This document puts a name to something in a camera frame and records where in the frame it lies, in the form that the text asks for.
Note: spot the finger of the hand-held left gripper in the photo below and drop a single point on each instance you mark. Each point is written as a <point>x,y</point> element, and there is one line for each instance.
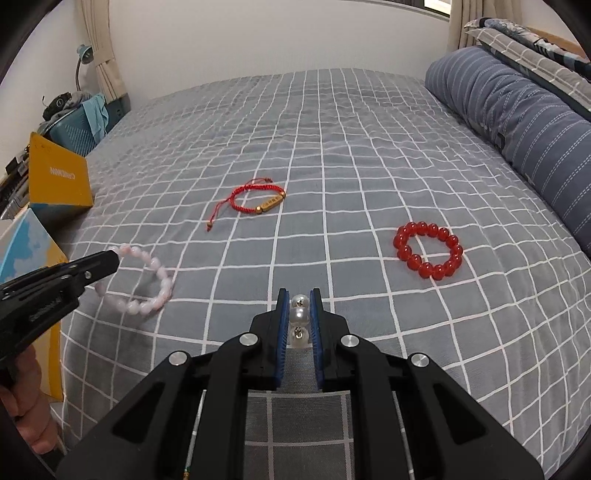
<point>99,259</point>
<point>94,276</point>

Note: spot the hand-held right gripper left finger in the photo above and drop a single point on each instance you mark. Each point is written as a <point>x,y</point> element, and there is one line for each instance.
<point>280,341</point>

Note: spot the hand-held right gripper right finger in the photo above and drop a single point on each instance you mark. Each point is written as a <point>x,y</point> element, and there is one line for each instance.
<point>316,341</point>

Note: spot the blue yellow cardboard box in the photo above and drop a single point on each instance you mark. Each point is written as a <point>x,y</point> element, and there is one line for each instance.
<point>55,180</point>

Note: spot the person's left hand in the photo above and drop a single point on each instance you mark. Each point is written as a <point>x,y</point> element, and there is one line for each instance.
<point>32,415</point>

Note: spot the teal suitcase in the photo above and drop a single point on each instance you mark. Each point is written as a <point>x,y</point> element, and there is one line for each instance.
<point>71,134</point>

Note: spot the teal cloth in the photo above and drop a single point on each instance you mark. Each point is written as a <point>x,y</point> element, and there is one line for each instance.
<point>96,115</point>

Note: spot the black bag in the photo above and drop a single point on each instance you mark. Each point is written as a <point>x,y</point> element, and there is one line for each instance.
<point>57,104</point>

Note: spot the beige curtain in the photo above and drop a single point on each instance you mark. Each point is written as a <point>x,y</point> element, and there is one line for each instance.
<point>108,55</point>
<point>464,23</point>

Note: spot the blue desk lamp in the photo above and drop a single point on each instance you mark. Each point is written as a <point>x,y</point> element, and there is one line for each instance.
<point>83,53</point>

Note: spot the blue striped pillow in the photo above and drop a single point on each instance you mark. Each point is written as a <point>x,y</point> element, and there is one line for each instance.
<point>521,115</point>

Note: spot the dark framed window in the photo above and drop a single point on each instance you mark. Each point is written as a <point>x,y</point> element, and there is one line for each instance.
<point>437,5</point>

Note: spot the blue patterned pillow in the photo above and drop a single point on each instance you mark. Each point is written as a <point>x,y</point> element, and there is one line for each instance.
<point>503,26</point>

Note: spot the wooden headboard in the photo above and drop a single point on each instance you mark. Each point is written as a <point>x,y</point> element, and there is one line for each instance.
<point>561,44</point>

